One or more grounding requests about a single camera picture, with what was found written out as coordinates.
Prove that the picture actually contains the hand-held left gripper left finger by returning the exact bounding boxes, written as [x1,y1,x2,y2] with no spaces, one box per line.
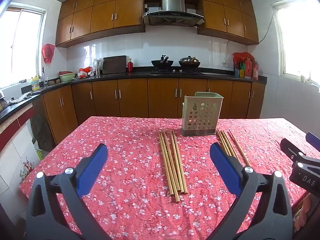
[25,144,108,240]

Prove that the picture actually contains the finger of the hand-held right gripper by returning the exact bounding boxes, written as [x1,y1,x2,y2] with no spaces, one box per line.
[280,138,307,161]
[305,132,320,153]

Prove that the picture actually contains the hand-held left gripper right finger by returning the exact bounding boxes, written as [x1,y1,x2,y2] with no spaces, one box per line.
[209,142,293,240]

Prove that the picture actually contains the bamboo chopstick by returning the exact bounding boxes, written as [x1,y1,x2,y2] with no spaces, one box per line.
[228,130,251,167]
[216,129,227,153]
[218,129,232,156]
[161,132,180,202]
[164,130,182,192]
[222,129,237,157]
[166,131,183,193]
[158,131,175,196]
[170,130,186,194]
[173,130,188,194]

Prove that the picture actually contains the perforated plastic chopstick holder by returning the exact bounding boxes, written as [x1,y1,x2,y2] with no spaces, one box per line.
[180,92,224,137]

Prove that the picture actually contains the red floral tablecloth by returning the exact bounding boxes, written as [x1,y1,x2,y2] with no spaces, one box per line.
[19,116,320,240]

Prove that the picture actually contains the dark round board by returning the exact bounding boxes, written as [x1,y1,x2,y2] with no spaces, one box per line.
[30,114,54,152]

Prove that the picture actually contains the red sauce bottles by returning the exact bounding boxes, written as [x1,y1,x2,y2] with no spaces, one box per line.
[244,58,259,80]

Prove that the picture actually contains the colourful seasoning box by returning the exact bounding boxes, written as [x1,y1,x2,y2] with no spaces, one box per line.
[234,62,245,78]

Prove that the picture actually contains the wooden base cabinets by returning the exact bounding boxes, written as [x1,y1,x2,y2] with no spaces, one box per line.
[32,78,266,153]

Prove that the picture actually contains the green basin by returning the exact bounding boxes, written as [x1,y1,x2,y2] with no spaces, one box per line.
[59,72,76,82]

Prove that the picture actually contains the red and white plastic bag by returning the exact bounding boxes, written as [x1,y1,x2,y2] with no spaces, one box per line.
[77,67,95,77]

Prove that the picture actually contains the black kitchen countertop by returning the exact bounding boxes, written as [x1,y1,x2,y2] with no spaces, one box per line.
[0,66,267,125]

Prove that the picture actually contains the white cloth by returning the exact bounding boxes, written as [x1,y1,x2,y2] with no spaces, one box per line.
[7,92,32,105]

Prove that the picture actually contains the steel cup with white bag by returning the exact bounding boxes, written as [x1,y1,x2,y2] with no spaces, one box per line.
[93,58,104,75]

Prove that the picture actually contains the steel faucet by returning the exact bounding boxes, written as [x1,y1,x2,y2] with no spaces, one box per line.
[41,67,49,87]

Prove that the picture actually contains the red plastic bag over bottles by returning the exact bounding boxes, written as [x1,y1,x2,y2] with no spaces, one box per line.
[233,52,254,63]

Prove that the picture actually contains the dark cutting board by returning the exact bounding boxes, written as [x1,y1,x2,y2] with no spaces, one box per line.
[103,55,127,74]

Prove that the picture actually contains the gas stove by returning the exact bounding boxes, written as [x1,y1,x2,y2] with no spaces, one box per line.
[150,69,205,75]

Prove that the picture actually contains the black wok with lid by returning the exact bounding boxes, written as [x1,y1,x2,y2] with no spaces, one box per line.
[178,55,201,69]

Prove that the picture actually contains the hanging red plastic bag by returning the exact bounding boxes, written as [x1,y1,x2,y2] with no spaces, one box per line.
[42,44,55,64]

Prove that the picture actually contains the chopsticks in holder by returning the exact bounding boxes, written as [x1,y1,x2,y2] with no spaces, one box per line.
[55,0,259,47]

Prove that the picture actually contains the steel range hood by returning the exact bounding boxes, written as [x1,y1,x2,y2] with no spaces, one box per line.
[142,0,204,27]

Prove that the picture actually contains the narrow window with frame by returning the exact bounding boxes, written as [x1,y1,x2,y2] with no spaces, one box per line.
[271,0,320,83]

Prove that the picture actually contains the black wok with handle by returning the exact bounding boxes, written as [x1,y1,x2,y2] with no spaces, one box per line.
[151,54,174,72]

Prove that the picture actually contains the large window with frame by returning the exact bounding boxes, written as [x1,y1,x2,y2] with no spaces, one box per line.
[0,2,48,88]

